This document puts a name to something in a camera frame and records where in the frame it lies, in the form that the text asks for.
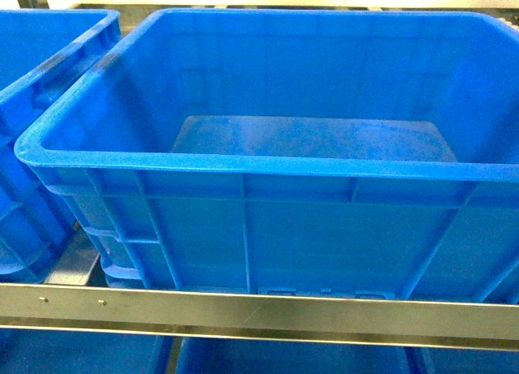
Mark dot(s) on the blue plastic crate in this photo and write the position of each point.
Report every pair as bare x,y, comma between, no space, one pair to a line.
284,167

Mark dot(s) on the blue crate lower shelf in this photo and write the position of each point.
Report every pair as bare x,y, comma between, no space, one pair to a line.
211,355

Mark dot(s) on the steel flow rack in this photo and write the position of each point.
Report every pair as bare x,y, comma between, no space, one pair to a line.
259,317

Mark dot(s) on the blue crate lower right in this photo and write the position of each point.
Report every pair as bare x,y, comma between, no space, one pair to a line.
39,351

